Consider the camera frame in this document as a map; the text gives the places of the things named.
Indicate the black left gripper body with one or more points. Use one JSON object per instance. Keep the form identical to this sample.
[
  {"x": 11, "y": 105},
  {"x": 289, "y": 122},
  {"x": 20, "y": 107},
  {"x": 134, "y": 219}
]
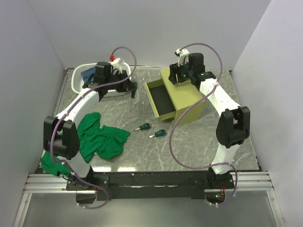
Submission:
[{"x": 115, "y": 85}]

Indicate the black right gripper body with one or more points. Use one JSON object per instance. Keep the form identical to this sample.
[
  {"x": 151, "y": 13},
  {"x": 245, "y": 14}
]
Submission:
[{"x": 183, "y": 73}]

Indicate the yellow-green cabinet top drawer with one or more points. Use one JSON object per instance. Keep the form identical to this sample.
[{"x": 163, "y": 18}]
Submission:
[{"x": 160, "y": 100}]

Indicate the green stubby screwdriver orange cap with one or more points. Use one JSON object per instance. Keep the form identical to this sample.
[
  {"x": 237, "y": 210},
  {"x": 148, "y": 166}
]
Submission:
[{"x": 143, "y": 127}]

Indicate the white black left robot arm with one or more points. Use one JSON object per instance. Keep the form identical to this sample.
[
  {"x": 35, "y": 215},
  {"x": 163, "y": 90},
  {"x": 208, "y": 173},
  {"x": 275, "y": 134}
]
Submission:
[{"x": 61, "y": 138}]

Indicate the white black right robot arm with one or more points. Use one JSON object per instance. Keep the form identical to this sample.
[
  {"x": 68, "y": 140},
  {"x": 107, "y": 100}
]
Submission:
[{"x": 233, "y": 127}]

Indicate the blue checked shirt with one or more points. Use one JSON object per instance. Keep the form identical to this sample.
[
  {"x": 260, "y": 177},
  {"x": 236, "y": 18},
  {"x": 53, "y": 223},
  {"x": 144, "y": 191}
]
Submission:
[{"x": 87, "y": 73}]

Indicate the yellow-green metal tool cabinet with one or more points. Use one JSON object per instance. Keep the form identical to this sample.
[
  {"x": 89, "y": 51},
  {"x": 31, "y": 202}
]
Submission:
[{"x": 183, "y": 95}]

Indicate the white plastic laundry basket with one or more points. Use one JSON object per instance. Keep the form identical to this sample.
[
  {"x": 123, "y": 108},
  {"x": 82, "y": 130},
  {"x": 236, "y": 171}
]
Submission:
[{"x": 77, "y": 80}]

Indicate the green cloth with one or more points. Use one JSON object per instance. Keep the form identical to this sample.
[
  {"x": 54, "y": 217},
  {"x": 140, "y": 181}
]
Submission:
[{"x": 105, "y": 141}]

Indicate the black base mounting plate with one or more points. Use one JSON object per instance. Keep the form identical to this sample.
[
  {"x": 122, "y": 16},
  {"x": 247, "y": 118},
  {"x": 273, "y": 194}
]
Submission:
[{"x": 145, "y": 185}]

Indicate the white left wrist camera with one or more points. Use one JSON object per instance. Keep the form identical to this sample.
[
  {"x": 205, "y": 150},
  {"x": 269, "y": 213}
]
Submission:
[{"x": 116, "y": 63}]

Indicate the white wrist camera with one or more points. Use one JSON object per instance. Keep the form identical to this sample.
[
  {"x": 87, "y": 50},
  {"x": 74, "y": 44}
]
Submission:
[
  {"x": 116, "y": 63},
  {"x": 182, "y": 55}
]

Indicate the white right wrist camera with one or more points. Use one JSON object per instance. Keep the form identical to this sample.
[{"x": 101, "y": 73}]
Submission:
[{"x": 182, "y": 55}]

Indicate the aluminium frame rail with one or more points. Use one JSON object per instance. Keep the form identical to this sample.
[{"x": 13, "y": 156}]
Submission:
[{"x": 45, "y": 183}]

